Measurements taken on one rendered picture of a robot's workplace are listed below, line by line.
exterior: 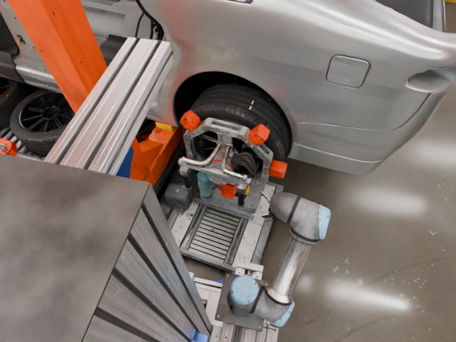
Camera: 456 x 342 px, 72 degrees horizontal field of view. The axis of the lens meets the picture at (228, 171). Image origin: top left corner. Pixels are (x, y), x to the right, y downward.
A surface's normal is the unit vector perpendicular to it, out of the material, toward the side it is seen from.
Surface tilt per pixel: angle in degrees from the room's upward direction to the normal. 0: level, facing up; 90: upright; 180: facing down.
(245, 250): 0
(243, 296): 8
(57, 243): 0
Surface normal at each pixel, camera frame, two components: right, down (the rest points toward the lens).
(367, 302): -0.02, -0.56
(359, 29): -0.27, 0.40
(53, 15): 0.94, 0.28
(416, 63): -0.26, 0.67
